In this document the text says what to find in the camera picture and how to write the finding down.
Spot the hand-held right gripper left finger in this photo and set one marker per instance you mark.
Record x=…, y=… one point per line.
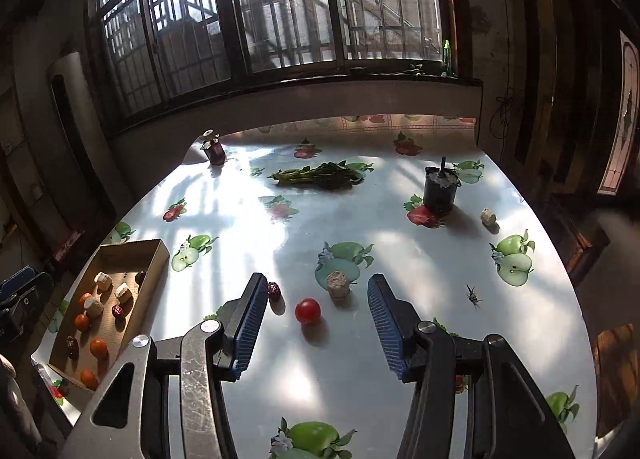
x=248, y=324

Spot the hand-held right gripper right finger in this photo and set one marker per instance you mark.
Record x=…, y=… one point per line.
x=385, y=329

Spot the red tomato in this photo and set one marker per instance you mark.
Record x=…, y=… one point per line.
x=307, y=311

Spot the cardboard box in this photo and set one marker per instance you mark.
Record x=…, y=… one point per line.
x=125, y=261

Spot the dried fruit calyx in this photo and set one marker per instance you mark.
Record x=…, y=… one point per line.
x=472, y=295

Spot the fruit print tablecloth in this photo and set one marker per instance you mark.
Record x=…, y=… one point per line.
x=350, y=229

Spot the black pot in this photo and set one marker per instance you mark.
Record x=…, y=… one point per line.
x=440, y=196

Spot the bunch of leafy greens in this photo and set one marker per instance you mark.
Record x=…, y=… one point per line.
x=320, y=174

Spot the small dark jar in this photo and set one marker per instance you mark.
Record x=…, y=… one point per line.
x=215, y=153

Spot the dark stick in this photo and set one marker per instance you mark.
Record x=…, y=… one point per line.
x=443, y=164

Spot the standing air conditioner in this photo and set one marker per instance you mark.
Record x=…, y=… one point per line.
x=65, y=89

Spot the barred window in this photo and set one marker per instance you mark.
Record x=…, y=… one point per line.
x=280, y=14

